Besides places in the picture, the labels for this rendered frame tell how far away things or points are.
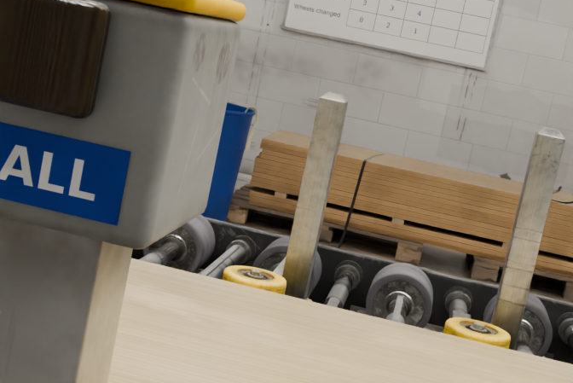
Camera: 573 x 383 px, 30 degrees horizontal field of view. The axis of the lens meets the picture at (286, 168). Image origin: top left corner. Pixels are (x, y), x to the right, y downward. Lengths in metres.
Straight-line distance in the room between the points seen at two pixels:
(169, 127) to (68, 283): 0.06
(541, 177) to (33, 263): 1.12
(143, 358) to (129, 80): 0.71
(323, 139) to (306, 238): 0.13
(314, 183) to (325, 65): 6.11
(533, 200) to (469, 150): 6.08
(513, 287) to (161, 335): 0.53
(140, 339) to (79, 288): 0.72
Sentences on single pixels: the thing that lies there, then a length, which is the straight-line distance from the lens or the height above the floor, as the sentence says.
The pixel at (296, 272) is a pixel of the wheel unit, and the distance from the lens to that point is 1.42.
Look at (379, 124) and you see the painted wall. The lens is 7.47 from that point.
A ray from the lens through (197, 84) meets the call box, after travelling 0.30.
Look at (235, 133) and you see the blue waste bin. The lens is 5.92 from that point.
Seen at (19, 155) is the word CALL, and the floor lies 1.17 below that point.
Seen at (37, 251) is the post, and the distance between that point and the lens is 0.31.
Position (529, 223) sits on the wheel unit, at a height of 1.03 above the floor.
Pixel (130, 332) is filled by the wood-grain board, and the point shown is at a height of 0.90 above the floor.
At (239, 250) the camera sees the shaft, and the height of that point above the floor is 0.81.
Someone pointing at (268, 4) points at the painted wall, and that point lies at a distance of 7.56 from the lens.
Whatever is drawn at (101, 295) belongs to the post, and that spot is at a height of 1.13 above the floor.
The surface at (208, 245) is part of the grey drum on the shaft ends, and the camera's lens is 1.89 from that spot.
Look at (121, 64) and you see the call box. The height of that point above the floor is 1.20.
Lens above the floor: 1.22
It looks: 7 degrees down
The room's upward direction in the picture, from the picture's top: 12 degrees clockwise
